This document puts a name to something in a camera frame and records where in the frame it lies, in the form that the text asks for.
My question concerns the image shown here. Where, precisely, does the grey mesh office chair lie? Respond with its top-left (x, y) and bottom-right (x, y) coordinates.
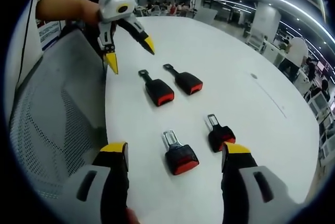
top-left (9, 28), bottom-right (108, 200)

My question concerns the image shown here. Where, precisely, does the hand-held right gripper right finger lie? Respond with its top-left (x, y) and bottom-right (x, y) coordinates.
top-left (221, 142), bottom-right (312, 224)

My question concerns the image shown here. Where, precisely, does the blue white printed card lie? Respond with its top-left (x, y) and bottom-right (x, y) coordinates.
top-left (38, 20), bottom-right (63, 51)

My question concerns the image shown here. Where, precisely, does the person's left forearm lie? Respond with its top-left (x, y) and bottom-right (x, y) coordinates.
top-left (35, 0), bottom-right (102, 26)

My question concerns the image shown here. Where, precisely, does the black cable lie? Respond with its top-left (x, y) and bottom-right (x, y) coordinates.
top-left (15, 0), bottom-right (35, 87)

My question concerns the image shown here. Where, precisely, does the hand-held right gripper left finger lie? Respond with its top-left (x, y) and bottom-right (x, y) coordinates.
top-left (60, 142), bottom-right (130, 224)

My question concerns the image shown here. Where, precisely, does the person's body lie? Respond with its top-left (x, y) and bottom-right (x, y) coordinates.
top-left (4, 0), bottom-right (66, 98)

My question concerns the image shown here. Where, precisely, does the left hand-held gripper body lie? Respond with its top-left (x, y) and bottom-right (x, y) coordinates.
top-left (97, 0), bottom-right (137, 24)

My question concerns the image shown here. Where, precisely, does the black seat belt buckle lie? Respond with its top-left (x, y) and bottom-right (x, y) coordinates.
top-left (138, 69), bottom-right (175, 107)
top-left (162, 63), bottom-right (205, 96)

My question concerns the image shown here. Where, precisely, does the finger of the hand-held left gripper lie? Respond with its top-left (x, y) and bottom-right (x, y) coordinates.
top-left (98, 21), bottom-right (119, 75)
top-left (118, 15), bottom-right (156, 56)

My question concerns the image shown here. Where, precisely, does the metal seat belt tongue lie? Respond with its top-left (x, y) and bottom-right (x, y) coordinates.
top-left (207, 114), bottom-right (237, 153)
top-left (162, 130), bottom-right (200, 176)

